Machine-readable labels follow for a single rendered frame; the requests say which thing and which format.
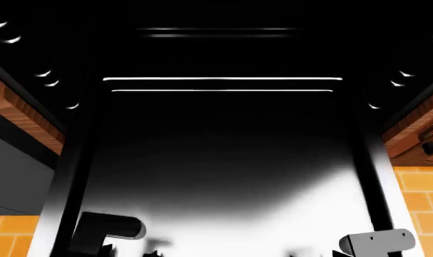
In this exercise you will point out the glossy black oven door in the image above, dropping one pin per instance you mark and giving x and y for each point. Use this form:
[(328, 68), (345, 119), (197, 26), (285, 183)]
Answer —
[(216, 174)]

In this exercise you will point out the metal oven rack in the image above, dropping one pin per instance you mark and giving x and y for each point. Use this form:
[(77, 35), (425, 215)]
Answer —
[(219, 29), (223, 78)]

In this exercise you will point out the black oven body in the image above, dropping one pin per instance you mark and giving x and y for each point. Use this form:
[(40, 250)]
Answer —
[(216, 56)]

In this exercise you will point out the wooden kitchen cabinet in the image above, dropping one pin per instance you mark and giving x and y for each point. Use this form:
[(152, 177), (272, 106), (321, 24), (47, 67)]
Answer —
[(27, 115)]

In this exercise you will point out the wooden cabinet with drawer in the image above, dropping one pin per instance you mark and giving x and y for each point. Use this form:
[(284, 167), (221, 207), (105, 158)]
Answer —
[(412, 139)]

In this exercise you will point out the grey cabinet panel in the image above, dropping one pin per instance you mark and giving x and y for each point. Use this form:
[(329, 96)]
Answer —
[(16, 171)]

